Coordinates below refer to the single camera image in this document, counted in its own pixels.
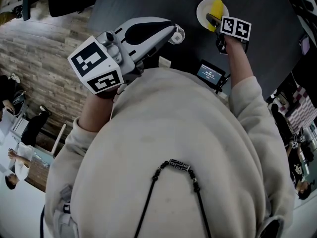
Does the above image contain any small black display screen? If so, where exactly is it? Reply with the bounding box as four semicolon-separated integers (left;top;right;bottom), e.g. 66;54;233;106
196;59;231;94

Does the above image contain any black beaded necklace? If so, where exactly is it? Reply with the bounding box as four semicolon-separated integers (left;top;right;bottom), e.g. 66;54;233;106
133;158;212;238

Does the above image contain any white metal frame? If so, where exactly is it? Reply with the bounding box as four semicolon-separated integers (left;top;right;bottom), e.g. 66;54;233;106
53;123;68;158

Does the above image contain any purple notebook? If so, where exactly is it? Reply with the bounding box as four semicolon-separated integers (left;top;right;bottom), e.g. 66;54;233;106
299;34;311;56

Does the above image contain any person's right forearm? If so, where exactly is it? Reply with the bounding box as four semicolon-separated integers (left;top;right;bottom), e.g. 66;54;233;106
223;35;256;84

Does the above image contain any white octagonal container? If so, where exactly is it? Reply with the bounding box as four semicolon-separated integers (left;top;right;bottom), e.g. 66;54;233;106
167;25;186;45

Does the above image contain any black white striped chair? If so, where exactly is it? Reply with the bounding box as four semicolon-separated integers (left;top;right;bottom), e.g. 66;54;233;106
278;0;317;33

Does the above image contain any purple white checkered panel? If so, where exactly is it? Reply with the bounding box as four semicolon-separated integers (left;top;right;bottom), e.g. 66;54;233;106
287;85;317;128

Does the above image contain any grey harness strap with buckle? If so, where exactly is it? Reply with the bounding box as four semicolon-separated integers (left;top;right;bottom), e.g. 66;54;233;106
46;183;80;238

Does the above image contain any black chair armrest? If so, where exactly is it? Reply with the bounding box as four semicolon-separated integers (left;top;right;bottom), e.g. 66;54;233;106
22;0;32;22

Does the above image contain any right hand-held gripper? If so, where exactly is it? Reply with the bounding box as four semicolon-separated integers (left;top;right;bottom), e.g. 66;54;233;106
206;13;252;54

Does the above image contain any white round plate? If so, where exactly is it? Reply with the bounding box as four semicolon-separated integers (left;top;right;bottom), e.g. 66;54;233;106
196;0;230;32

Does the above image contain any yellow corn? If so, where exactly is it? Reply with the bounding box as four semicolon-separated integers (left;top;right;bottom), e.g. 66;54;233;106
207;0;224;33

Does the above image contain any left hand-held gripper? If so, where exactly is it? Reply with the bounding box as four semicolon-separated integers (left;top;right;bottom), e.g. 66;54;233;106
67;17;177;95

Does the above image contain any person's left forearm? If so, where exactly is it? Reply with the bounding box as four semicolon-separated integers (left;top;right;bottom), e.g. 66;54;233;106
78;93;116;133

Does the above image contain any small white card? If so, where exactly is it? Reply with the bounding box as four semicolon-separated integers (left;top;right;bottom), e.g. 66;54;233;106
158;56;172;68

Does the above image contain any black headset cable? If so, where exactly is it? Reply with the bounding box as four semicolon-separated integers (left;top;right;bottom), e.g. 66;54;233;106
39;204;47;238

